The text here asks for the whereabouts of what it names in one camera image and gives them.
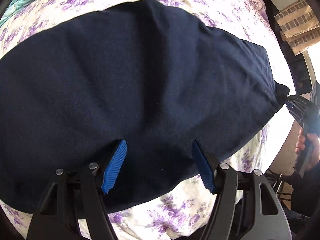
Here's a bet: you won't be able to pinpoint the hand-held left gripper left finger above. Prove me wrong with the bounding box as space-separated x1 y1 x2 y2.
26 139 128 240

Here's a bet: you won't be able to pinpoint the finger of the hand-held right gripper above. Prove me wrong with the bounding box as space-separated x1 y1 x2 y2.
286 94 307 123

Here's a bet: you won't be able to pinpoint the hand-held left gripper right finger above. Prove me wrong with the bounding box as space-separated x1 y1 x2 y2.
191 139 292 240

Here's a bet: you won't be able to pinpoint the navy blue pants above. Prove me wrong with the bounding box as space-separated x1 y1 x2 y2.
0 0 291 214

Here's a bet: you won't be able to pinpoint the person's right hand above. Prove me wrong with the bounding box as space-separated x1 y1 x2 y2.
295 133 320 171

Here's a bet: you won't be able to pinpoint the purple floral bed sheet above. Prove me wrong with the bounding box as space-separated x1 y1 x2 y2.
0 0 297 240

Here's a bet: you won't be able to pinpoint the person's dark clothing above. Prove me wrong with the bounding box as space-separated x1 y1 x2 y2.
285 170 317 238

